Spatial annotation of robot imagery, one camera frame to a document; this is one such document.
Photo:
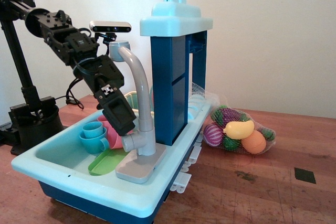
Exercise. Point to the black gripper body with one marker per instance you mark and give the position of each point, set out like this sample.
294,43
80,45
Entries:
99,73

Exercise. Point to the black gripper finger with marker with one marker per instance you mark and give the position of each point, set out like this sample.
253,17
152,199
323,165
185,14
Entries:
116,109

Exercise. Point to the pink toy cup rear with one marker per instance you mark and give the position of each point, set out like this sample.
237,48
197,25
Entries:
103,120

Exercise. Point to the pink toy cup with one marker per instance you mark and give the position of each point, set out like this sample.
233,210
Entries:
103,120
114,139

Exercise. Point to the teal toy cup rear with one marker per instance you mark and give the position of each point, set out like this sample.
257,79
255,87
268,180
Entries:
93,129

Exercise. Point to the teal toy cup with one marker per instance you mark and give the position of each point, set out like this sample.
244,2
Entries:
93,129
95,145

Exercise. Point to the pink toy cup front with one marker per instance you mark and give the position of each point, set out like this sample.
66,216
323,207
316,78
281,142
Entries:
114,139

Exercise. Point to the teal toy cup front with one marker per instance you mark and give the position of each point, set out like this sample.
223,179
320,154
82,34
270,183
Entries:
95,145

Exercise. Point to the green toy tray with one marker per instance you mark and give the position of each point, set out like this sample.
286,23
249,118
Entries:
106,162

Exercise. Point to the grey toy faucet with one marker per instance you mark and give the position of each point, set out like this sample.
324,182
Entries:
144,153

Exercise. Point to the toy sink blue basin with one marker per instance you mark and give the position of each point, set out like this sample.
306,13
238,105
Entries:
88,182

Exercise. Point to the light blue toy plates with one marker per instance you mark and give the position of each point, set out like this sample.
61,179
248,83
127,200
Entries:
195,104

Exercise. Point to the blue toy shelf tower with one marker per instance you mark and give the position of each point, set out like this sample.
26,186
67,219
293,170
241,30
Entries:
178,37

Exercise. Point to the white plastic clips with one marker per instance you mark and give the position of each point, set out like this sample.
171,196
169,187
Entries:
183,177

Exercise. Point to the purple toy onion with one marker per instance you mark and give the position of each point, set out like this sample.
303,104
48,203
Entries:
213,135

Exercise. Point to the mesh bag of toy food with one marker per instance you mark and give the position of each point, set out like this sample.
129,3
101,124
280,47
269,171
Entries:
221,114

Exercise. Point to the yellow toy mango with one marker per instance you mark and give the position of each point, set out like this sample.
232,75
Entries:
238,130

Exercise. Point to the orange toy fruit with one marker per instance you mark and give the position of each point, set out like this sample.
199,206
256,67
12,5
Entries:
255,143

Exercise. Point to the black tape patch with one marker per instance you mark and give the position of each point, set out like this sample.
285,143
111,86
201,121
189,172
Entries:
305,175

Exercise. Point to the grey depth camera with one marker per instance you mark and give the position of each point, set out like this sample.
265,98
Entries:
110,27

